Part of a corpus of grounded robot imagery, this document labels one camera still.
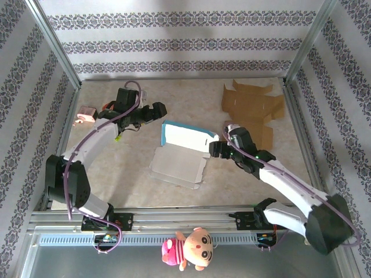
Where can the blue white paper box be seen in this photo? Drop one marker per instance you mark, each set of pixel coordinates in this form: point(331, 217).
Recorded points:
point(179, 162)

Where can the brown cardboard box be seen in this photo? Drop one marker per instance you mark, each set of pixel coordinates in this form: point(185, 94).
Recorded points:
point(249, 104)

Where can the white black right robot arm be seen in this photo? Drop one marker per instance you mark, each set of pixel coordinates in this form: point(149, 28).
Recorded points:
point(290, 185)

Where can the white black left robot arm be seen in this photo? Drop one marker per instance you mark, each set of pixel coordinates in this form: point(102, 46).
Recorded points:
point(95, 142)

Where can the round red gold tin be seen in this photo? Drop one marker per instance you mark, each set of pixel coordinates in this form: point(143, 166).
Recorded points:
point(109, 106)

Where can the pink plastic toy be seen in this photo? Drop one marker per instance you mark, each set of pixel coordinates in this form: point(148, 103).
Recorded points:
point(87, 113)

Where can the small circuit board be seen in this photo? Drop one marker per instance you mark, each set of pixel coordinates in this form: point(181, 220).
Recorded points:
point(265, 238)
point(106, 238)

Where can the plush doll pink striped shirt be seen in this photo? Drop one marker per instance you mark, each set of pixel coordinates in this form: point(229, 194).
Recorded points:
point(197, 246)

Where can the grey metal sheet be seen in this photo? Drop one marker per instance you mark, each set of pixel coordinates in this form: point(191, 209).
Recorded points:
point(116, 263)

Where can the thin aluminium cross rail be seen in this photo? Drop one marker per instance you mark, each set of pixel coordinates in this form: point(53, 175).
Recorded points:
point(174, 77)

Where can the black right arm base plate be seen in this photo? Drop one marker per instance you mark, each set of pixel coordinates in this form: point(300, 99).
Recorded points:
point(242, 221)

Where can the aluminium mounting rail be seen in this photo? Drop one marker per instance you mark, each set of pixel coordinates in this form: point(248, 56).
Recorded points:
point(179, 217)

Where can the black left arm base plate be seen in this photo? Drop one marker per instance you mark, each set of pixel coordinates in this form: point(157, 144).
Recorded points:
point(126, 221)

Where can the aluminium corner post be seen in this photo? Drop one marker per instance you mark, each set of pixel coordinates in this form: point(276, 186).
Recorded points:
point(55, 46)
point(307, 43)

